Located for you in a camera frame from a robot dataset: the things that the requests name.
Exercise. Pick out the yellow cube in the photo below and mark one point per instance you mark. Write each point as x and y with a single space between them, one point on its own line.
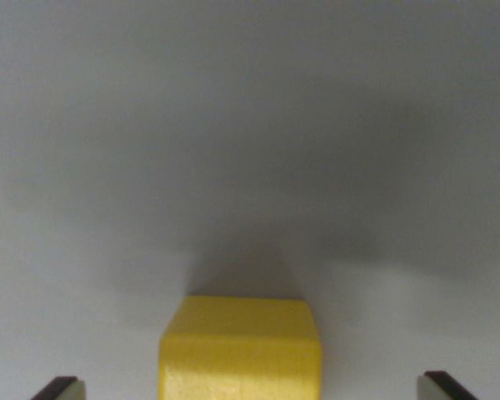
239 354

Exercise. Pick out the grey plastic bin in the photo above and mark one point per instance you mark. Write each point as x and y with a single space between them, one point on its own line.
250 125

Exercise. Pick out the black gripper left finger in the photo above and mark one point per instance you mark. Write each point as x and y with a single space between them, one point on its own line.
64 389

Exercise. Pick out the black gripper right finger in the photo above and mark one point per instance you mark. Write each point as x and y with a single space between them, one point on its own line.
435 387

